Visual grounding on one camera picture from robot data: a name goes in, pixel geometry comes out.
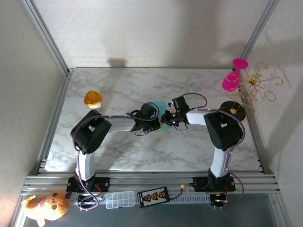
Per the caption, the pink plastic wine glass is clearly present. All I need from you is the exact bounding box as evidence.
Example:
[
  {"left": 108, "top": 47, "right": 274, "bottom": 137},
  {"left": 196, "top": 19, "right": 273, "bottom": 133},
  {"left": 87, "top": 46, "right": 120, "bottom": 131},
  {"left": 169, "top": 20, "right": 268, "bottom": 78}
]
[{"left": 221, "top": 58, "right": 249, "bottom": 92}]

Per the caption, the grey slotted cable duct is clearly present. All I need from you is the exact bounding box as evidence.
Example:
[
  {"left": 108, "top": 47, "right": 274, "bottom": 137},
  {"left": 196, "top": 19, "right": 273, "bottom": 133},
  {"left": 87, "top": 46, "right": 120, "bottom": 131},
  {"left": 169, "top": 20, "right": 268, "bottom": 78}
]
[{"left": 169, "top": 192, "right": 211, "bottom": 205}]

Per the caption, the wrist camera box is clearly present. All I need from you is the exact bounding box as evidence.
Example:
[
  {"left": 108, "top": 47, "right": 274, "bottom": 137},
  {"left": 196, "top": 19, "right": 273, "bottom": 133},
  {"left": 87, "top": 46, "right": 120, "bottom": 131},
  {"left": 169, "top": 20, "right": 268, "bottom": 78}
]
[
  {"left": 138, "top": 102, "right": 159, "bottom": 119},
  {"left": 167, "top": 96, "right": 190, "bottom": 112}
]

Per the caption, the aluminium frame post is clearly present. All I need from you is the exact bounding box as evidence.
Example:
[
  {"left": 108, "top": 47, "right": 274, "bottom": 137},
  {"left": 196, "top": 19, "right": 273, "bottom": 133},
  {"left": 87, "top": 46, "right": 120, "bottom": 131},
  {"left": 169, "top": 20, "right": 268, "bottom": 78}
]
[
  {"left": 240, "top": 0, "right": 280, "bottom": 62},
  {"left": 22, "top": 0, "right": 74, "bottom": 74}
]

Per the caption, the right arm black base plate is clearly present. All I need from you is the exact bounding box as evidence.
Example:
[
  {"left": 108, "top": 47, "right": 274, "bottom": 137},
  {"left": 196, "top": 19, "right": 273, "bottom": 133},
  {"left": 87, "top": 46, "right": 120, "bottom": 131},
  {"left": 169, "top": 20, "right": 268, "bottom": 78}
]
[{"left": 193, "top": 176, "right": 236, "bottom": 192}]

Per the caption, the aluminium frame rail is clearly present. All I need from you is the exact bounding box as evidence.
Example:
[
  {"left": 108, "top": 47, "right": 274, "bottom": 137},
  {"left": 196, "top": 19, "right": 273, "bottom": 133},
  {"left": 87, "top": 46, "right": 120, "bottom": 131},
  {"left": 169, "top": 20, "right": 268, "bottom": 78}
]
[{"left": 20, "top": 174, "right": 281, "bottom": 196}]

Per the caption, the wire with yellow connector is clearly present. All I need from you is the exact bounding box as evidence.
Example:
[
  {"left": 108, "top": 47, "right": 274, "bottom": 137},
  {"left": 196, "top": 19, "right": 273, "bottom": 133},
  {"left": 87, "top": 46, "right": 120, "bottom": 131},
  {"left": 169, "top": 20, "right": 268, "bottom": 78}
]
[{"left": 169, "top": 184, "right": 187, "bottom": 201}]

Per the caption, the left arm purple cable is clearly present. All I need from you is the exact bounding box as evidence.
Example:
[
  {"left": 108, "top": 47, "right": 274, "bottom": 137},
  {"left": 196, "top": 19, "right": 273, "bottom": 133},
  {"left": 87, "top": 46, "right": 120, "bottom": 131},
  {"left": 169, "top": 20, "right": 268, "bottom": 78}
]
[{"left": 72, "top": 102, "right": 160, "bottom": 211}]

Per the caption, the small black electronics module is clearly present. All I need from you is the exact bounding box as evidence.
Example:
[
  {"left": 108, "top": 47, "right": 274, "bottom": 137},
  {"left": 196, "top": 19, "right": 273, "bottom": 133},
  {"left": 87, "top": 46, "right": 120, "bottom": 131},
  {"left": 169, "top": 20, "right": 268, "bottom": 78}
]
[{"left": 210, "top": 193, "right": 228, "bottom": 210}]

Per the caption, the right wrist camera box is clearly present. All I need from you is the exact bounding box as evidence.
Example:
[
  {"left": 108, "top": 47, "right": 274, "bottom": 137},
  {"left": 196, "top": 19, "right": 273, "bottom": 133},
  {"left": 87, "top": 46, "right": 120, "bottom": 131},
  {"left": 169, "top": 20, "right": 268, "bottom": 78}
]
[{"left": 167, "top": 96, "right": 190, "bottom": 112}]

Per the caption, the gold wire glass rack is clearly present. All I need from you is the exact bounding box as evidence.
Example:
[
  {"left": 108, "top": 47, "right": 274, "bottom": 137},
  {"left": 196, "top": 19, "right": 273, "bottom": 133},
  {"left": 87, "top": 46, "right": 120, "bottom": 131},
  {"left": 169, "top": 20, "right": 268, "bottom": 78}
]
[{"left": 219, "top": 61, "right": 284, "bottom": 122}]

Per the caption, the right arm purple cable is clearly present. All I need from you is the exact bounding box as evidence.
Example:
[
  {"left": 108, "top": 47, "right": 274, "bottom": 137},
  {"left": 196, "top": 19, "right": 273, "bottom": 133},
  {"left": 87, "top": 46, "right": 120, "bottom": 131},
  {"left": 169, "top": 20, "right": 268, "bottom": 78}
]
[{"left": 182, "top": 92, "right": 247, "bottom": 210}]

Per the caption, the orange mushroom toy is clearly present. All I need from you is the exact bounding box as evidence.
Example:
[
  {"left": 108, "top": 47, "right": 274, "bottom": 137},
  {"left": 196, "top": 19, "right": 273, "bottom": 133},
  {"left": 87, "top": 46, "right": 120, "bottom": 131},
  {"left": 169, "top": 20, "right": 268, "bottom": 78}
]
[{"left": 84, "top": 90, "right": 103, "bottom": 109}]

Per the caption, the clear plastic compartment box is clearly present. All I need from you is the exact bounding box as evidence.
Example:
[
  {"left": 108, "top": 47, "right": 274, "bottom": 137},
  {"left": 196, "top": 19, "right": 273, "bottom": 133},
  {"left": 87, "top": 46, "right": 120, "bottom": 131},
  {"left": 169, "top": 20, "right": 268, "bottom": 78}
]
[{"left": 105, "top": 191, "right": 135, "bottom": 210}]

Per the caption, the black charging board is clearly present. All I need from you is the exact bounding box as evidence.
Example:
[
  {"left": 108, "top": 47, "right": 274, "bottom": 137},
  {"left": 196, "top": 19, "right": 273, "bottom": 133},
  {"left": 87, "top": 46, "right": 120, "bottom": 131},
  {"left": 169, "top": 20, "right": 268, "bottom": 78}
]
[{"left": 137, "top": 186, "right": 170, "bottom": 209}]

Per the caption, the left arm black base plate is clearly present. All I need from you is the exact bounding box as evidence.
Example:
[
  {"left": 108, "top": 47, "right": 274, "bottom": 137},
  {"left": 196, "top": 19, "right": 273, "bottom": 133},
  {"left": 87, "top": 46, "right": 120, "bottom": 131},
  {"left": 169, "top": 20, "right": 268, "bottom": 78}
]
[{"left": 66, "top": 176, "right": 111, "bottom": 192}]

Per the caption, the red and black wire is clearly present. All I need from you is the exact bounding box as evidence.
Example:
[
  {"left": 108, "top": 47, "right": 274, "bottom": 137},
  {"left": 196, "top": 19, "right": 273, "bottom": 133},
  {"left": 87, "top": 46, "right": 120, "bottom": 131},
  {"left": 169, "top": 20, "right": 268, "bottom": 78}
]
[{"left": 94, "top": 183, "right": 105, "bottom": 197}]

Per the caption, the orange plush toy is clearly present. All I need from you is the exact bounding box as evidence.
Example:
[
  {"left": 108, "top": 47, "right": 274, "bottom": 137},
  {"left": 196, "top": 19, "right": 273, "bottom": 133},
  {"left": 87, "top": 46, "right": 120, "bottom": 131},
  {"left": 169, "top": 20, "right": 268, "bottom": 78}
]
[{"left": 21, "top": 190, "right": 71, "bottom": 227}]

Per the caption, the light blue paper sheet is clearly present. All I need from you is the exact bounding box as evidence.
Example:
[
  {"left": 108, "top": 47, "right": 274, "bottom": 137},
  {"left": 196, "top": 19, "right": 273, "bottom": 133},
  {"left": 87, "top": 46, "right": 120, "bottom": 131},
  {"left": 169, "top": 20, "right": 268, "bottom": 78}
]
[{"left": 151, "top": 101, "right": 174, "bottom": 133}]

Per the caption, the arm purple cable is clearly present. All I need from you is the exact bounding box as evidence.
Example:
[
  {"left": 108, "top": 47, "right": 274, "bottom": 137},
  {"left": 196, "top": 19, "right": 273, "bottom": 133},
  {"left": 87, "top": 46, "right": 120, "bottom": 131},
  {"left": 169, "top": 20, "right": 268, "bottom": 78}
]
[
  {"left": 182, "top": 92, "right": 247, "bottom": 210},
  {"left": 72, "top": 102, "right": 160, "bottom": 211}
]

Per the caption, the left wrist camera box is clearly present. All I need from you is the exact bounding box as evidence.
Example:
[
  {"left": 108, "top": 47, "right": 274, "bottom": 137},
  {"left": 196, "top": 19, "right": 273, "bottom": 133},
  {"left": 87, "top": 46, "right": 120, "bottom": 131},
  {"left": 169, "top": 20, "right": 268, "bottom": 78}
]
[{"left": 138, "top": 102, "right": 159, "bottom": 119}]

